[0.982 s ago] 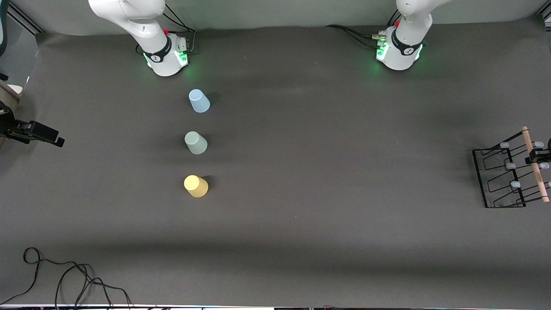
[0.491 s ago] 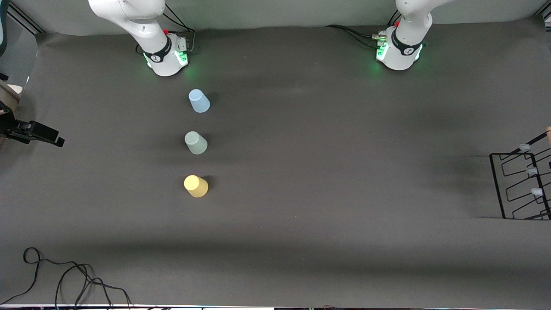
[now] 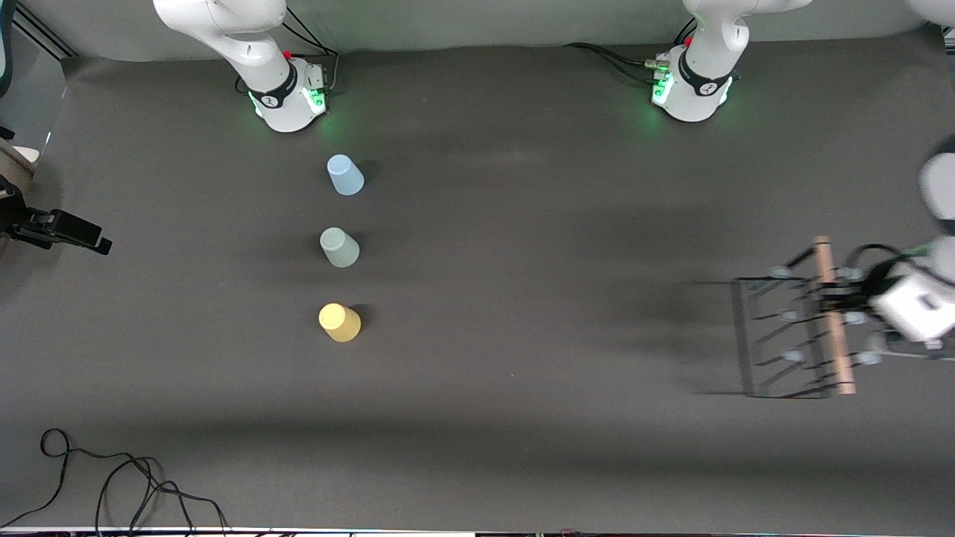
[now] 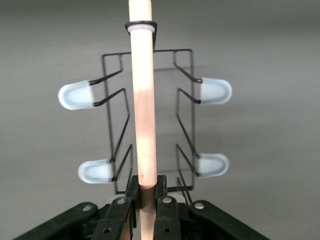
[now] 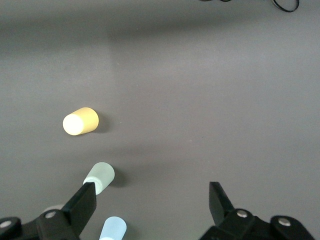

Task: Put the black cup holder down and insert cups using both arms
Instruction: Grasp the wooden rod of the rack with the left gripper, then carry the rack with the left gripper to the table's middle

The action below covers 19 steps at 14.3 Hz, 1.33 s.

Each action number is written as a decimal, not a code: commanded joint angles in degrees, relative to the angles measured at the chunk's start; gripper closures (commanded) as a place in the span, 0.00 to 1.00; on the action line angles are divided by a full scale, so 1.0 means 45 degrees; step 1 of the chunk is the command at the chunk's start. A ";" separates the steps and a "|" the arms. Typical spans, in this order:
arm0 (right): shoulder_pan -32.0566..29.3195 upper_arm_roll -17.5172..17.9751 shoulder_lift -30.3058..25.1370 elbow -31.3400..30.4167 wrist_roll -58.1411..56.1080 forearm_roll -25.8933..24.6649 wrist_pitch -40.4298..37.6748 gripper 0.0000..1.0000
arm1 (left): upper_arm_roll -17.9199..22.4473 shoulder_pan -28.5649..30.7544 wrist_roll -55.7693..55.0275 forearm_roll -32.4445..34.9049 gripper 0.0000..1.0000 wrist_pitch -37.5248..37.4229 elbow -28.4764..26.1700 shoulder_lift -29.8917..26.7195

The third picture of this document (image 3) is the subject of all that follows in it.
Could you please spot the yellow plastic cup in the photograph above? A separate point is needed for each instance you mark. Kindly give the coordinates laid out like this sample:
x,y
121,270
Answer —
x,y
340,323

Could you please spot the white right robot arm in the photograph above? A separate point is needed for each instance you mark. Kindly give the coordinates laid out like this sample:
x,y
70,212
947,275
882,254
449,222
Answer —
x,y
254,45

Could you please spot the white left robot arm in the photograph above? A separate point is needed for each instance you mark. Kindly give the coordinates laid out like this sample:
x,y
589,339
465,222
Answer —
x,y
705,45

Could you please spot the dark grey table mat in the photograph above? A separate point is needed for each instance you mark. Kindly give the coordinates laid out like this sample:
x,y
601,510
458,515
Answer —
x,y
522,298

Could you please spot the light blue plastic cup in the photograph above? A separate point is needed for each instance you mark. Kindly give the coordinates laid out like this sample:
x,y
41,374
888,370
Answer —
x,y
345,176

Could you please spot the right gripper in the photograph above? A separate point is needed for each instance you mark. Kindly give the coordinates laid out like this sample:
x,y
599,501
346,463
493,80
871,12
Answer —
x,y
22,221

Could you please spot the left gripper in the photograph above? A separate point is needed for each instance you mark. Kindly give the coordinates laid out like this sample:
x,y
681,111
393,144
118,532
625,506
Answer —
x,y
853,297

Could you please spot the white panel corner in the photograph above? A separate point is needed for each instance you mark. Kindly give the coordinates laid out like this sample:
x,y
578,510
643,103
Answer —
x,y
19,155

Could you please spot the pale green plastic cup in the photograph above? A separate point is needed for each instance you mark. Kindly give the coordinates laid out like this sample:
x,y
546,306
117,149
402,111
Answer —
x,y
339,248

